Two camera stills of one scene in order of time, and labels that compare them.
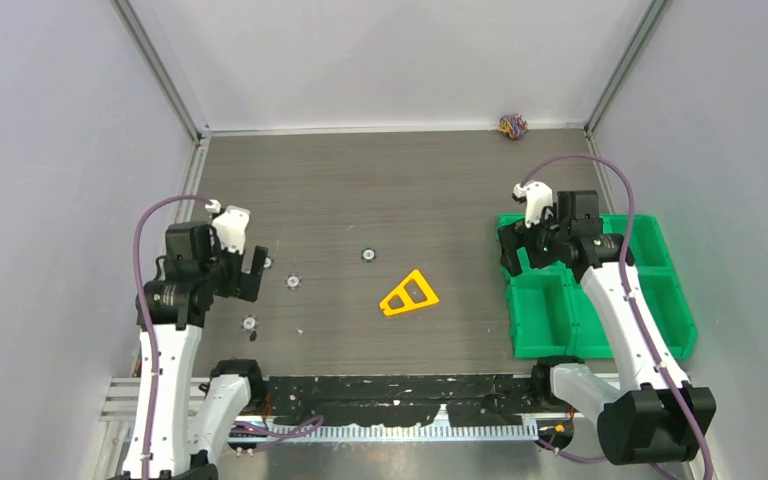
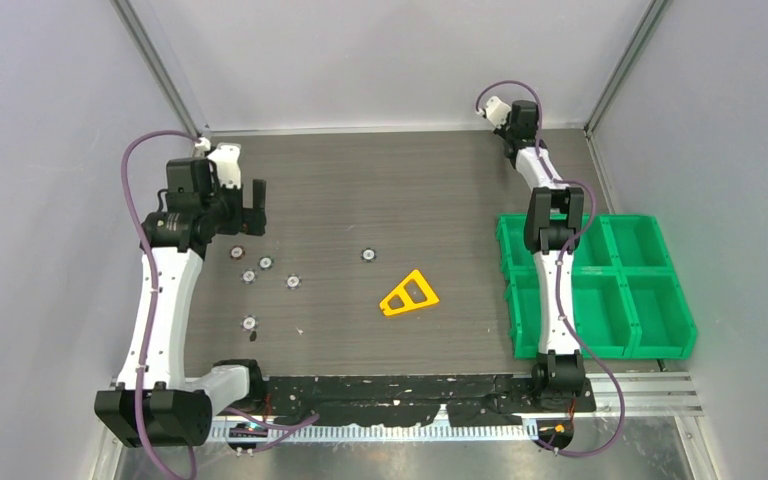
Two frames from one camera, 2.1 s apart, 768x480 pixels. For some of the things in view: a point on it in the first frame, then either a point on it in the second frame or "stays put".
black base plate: (412, 400) stays put
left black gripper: (243, 284) → (249, 221)
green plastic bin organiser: (553, 317) stays put
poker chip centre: (368, 254) stays put
